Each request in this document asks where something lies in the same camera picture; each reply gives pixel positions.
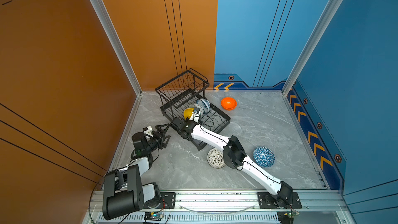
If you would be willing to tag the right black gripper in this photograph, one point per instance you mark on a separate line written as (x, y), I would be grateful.
(187, 121)

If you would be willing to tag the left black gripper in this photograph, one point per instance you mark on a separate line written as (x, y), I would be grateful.
(160, 138)

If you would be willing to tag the yellow plastic bowl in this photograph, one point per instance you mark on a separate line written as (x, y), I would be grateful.
(188, 113)

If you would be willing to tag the blue floral white bowl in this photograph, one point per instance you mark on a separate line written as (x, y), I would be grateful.
(205, 105)

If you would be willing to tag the orange plastic bowl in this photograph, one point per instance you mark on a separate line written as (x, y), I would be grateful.
(228, 103)

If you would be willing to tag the green patterned white bowl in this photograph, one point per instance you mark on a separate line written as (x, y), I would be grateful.
(196, 105)

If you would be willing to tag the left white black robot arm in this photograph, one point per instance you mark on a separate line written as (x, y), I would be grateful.
(123, 190)

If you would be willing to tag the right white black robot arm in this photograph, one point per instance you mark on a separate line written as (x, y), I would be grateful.
(235, 157)

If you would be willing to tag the white red-dotted bowl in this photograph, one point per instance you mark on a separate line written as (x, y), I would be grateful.
(215, 158)

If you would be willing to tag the left green circuit board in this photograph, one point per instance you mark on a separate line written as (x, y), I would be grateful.
(153, 217)

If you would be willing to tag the green circuit board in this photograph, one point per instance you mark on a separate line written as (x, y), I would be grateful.
(153, 217)
(292, 214)

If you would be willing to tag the dark blue geometric bowl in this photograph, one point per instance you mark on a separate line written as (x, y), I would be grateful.
(264, 157)

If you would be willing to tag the right green circuit board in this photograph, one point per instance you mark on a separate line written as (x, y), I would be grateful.
(292, 214)

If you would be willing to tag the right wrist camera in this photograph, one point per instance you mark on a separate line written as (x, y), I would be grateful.
(196, 114)

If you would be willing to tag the black wire dish rack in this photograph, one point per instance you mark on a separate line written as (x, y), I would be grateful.
(181, 92)

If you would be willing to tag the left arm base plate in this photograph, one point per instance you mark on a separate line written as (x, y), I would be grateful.
(166, 199)

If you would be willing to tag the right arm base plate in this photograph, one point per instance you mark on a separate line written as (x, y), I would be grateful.
(267, 201)

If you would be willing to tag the aluminium front rail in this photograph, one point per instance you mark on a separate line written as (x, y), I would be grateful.
(242, 207)

